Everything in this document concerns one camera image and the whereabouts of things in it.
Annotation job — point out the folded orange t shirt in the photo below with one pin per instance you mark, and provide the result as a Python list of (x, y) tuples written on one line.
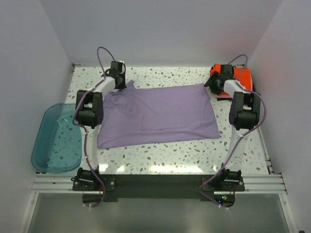
[(242, 75)]

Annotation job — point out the aluminium frame rail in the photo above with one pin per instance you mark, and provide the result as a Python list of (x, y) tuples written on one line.
[(254, 184)]

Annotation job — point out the purple t shirt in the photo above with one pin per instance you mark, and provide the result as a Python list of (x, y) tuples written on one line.
[(156, 115)]

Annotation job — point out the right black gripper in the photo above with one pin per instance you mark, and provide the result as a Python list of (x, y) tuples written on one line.
[(210, 84)]

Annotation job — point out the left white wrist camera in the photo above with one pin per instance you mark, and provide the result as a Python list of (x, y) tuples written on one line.
[(123, 66)]

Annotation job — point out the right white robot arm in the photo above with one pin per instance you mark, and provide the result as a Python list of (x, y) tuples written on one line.
[(236, 82)]

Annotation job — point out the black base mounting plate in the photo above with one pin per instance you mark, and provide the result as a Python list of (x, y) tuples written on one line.
[(140, 187)]

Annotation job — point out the teal plastic bin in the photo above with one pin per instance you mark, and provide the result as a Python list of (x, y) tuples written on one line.
[(58, 145)]

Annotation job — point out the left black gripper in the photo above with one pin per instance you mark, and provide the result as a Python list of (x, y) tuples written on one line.
[(123, 86)]

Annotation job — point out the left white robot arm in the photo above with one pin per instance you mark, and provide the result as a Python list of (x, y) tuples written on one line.
[(89, 113)]

